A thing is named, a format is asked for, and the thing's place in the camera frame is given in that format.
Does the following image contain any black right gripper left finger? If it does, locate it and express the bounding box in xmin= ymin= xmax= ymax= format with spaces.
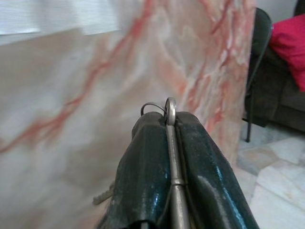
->
xmin=97 ymin=113 xmax=177 ymax=229

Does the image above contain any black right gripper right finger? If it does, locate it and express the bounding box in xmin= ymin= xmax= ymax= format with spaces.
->
xmin=176 ymin=111 xmax=260 ymax=229

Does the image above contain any metal key bunch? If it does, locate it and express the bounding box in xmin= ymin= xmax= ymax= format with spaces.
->
xmin=92 ymin=96 xmax=192 ymax=229

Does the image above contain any dark fabric sofa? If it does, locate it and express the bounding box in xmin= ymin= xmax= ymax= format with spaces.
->
xmin=243 ymin=0 xmax=305 ymax=128

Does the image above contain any pink cushion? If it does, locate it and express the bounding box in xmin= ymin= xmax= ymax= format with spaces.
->
xmin=270 ymin=14 xmax=305 ymax=93

